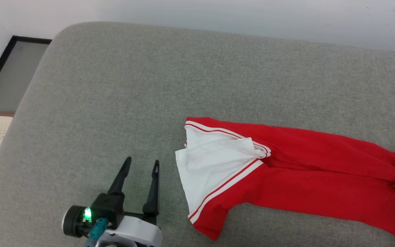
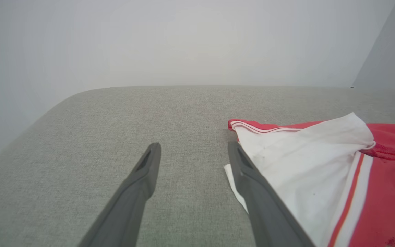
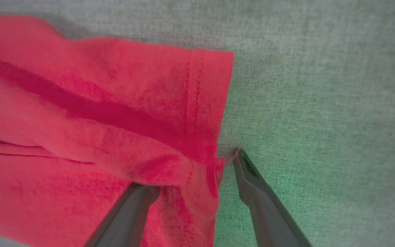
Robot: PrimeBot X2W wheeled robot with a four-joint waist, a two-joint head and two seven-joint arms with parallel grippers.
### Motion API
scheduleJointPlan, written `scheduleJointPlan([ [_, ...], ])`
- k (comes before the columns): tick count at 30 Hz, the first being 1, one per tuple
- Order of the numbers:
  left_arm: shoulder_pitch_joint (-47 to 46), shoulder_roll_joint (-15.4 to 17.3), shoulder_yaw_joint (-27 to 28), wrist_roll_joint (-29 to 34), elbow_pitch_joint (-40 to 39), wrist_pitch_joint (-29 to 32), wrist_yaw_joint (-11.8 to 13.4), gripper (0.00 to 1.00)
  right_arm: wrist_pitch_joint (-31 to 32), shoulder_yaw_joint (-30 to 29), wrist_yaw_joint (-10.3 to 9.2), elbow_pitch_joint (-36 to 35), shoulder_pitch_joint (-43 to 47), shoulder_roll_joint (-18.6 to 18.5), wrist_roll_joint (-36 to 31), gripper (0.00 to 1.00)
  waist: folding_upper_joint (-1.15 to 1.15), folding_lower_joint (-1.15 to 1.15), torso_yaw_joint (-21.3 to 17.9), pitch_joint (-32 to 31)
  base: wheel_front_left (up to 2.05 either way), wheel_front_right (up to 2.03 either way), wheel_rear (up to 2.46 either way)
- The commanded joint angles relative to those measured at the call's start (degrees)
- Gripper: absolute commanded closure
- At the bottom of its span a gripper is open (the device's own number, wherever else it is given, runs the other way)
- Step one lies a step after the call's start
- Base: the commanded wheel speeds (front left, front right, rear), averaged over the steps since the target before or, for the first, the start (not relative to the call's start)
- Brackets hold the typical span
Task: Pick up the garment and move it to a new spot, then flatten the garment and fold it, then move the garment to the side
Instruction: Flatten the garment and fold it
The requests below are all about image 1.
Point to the red white basketball jersey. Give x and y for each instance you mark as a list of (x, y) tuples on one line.
[(303, 171)]

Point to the grey fabric sofa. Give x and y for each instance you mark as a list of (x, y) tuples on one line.
[(149, 103)]

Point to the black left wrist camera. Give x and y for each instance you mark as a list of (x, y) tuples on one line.
[(108, 209)]

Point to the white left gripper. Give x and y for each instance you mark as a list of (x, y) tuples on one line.
[(135, 231)]

